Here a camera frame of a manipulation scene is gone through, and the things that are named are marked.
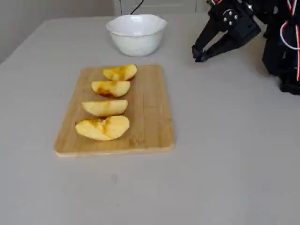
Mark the wooden cutting board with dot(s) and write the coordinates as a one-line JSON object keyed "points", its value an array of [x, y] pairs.
{"points": [[150, 117]]}

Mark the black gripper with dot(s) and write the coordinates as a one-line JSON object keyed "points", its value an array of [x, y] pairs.
{"points": [[241, 29]]}

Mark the pale smooth apple slice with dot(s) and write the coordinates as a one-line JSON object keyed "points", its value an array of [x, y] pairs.
{"points": [[105, 108]]}

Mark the apple slice with brown core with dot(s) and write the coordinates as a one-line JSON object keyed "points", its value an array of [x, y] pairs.
{"points": [[117, 89]]}

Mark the apple slice with curved tip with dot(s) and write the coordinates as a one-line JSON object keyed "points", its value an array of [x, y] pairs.
{"points": [[122, 73]]}

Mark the large wide apple slice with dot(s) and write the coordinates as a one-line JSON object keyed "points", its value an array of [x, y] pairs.
{"points": [[112, 129]]}

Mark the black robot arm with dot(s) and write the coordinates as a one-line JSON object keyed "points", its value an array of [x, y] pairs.
{"points": [[276, 58]]}

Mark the white ceramic bowl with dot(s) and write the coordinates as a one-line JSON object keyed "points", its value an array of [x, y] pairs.
{"points": [[136, 44]]}

